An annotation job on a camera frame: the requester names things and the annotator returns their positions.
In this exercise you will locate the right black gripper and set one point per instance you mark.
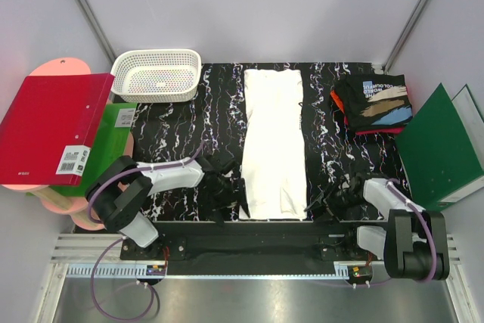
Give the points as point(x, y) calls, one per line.
point(330, 215)

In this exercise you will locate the white perforated plastic basket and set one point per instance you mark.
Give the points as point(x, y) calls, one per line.
point(156, 75)

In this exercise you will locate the dark green ring binder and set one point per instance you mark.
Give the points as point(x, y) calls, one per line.
point(441, 149)

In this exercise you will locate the green plastic folder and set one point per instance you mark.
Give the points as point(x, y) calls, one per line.
point(110, 143)

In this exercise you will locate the white t shirt blue print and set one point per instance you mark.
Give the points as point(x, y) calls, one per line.
point(273, 163)

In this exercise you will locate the orange folded t shirt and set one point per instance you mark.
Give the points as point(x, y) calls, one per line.
point(336, 99)

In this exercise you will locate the black printed folded t shirt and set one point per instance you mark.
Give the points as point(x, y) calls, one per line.
point(374, 101)

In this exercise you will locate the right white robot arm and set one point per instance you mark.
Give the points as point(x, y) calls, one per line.
point(411, 240)

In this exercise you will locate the black marble pattern mat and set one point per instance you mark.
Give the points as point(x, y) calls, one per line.
point(216, 121)

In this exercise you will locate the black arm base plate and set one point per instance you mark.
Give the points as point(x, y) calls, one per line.
point(252, 249)

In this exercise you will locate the red folded t shirt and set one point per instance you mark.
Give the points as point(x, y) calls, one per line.
point(391, 131)

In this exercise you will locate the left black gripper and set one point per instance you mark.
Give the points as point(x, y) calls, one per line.
point(229, 200)

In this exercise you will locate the white slotted cable duct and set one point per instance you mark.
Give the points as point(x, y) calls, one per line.
point(111, 270)

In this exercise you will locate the red ring binder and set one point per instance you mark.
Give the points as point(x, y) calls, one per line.
point(49, 130)

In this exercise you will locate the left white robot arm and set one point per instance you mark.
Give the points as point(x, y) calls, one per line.
point(116, 197)

